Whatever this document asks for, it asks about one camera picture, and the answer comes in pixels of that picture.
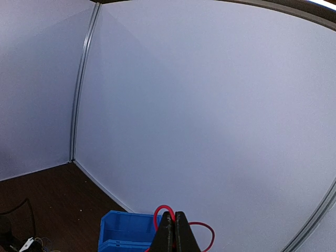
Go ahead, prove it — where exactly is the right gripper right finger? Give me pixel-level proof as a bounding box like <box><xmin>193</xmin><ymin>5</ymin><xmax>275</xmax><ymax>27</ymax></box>
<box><xmin>175</xmin><ymin>211</ymin><xmax>201</xmax><ymax>252</ymax></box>

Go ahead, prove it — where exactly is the left aluminium frame post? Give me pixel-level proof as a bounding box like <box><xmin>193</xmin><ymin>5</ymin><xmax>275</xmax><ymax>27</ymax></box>
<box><xmin>69</xmin><ymin>2</ymin><xmax>102</xmax><ymax>162</ymax></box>

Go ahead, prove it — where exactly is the blue bin middle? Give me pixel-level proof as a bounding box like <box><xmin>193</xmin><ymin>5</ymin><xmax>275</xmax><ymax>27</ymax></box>
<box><xmin>98</xmin><ymin>240</ymin><xmax>151</xmax><ymax>252</ymax></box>

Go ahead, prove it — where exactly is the blue bin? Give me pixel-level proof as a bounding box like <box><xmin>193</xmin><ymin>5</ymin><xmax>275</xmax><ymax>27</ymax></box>
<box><xmin>99</xmin><ymin>211</ymin><xmax>156</xmax><ymax>245</ymax></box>
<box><xmin>98</xmin><ymin>240</ymin><xmax>151</xmax><ymax>252</ymax></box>

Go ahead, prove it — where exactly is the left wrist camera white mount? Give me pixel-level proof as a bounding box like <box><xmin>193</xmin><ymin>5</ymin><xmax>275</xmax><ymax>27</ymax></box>
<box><xmin>19</xmin><ymin>237</ymin><xmax>35</xmax><ymax>252</ymax></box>

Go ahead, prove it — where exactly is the blue bin far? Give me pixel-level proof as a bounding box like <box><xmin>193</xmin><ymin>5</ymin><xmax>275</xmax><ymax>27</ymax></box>
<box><xmin>99</xmin><ymin>211</ymin><xmax>156</xmax><ymax>245</ymax></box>

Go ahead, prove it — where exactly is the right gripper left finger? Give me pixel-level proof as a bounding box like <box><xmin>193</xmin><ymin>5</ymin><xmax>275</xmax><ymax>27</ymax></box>
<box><xmin>149</xmin><ymin>212</ymin><xmax>175</xmax><ymax>252</ymax></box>

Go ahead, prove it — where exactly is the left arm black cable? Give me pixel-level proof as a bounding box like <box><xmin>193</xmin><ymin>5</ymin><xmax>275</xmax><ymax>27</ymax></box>
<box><xmin>0</xmin><ymin>198</ymin><xmax>36</xmax><ymax>237</ymax></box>

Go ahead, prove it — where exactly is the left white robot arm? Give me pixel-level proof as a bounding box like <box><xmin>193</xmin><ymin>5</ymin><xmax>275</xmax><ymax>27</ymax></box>
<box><xmin>1</xmin><ymin>215</ymin><xmax>17</xmax><ymax>251</ymax></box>

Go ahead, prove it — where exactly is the aluminium frame post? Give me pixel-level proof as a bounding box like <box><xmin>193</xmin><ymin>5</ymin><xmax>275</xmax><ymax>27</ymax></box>
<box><xmin>69</xmin><ymin>2</ymin><xmax>102</xmax><ymax>162</ymax></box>
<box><xmin>281</xmin><ymin>179</ymin><xmax>335</xmax><ymax>252</ymax></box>

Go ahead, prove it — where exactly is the right aluminium frame post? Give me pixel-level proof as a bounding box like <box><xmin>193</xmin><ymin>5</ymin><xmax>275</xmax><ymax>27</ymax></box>
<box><xmin>281</xmin><ymin>179</ymin><xmax>335</xmax><ymax>252</ymax></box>

